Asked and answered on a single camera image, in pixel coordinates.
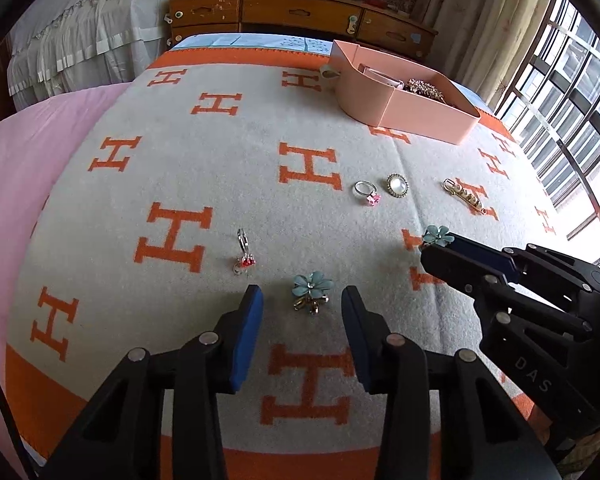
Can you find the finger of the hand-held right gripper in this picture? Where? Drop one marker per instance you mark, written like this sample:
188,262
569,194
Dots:
455,270
480,255

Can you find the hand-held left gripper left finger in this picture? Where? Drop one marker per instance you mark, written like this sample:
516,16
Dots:
245,340

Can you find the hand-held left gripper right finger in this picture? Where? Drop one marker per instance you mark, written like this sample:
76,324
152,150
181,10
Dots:
360,340

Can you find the blue flower earring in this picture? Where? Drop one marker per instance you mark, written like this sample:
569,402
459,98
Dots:
437,236
311,284

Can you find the pink plastic box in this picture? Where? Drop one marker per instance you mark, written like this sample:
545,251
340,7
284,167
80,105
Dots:
420,120

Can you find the rhinestone hair comb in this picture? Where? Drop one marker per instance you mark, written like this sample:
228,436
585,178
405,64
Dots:
427,89

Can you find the gold pearl pin brooch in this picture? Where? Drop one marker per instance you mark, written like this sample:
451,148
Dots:
467,197

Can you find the red stone earring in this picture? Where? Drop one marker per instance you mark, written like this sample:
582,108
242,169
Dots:
247,261

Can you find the orange patterned blanket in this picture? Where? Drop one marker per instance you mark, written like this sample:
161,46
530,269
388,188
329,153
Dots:
205,170

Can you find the metal window grille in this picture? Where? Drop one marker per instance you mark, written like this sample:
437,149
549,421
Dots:
570,90

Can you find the small beige tag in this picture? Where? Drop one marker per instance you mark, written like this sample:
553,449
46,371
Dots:
330,73

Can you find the beige curtain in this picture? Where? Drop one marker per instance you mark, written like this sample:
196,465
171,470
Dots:
480,20

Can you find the pink bed sheet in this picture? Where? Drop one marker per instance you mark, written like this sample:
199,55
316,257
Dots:
30,160

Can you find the light blue printed cloth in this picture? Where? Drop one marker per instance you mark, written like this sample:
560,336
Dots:
250,42

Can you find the wooden desk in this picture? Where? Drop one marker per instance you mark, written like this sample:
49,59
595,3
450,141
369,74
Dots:
300,10

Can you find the white lace furniture cover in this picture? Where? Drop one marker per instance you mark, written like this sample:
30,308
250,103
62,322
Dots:
95,25

